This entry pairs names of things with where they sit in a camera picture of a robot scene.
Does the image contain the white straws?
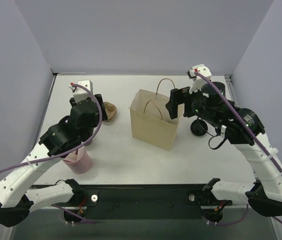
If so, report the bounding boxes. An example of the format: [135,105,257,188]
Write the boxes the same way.
[63,147,85,163]

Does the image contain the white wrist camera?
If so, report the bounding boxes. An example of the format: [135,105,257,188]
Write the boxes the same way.
[68,79,94,101]
[187,64,212,94]

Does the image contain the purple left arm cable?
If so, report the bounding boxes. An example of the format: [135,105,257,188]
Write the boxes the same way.
[0,83,104,226]

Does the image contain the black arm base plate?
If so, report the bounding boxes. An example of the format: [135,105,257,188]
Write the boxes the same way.
[61,184,232,222]

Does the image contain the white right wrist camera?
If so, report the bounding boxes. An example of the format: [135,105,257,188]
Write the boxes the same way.
[187,64,212,94]

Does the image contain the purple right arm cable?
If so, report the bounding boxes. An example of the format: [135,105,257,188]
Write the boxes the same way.
[195,71,282,233]

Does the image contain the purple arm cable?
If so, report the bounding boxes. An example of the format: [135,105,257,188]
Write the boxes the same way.
[195,71,282,233]
[0,83,104,226]

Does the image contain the pink straw holder cup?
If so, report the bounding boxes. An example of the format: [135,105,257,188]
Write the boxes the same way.
[62,148,92,175]

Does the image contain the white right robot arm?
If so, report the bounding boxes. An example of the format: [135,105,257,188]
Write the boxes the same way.
[166,82,282,217]

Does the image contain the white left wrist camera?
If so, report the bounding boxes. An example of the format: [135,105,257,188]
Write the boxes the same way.
[68,79,94,101]

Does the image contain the beige paper bag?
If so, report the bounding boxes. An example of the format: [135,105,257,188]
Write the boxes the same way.
[129,83,184,151]

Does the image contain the brown cardboard cup carrier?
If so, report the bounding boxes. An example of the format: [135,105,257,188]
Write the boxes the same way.
[104,102,117,122]

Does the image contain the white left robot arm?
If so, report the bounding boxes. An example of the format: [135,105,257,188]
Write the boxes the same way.
[0,94,107,227]

